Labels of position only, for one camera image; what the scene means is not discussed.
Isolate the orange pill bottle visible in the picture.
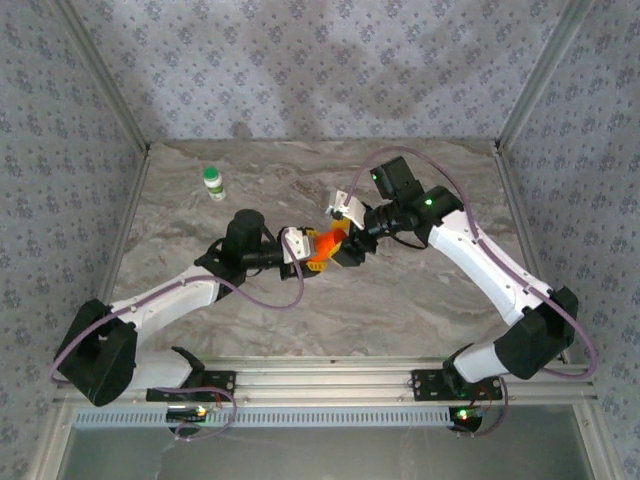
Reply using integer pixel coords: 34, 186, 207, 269
310, 227, 350, 265

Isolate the white pill bottle green cap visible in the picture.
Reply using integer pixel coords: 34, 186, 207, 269
202, 166, 228, 203

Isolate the small circuit board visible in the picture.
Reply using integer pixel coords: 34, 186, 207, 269
166, 407, 209, 424
447, 406, 485, 432

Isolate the grey metal panel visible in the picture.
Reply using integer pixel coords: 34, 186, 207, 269
54, 405, 596, 480

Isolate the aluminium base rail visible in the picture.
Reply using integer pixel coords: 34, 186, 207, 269
52, 355, 599, 407

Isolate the aluminium side rail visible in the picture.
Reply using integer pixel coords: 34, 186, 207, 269
493, 144, 621, 480

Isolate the grey slotted cable duct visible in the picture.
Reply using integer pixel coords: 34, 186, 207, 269
72, 405, 454, 429

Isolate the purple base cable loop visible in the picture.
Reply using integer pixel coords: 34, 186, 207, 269
452, 374, 511, 437
149, 383, 237, 442

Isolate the aluminium corner post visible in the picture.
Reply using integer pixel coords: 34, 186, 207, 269
494, 0, 597, 151
47, 0, 152, 154

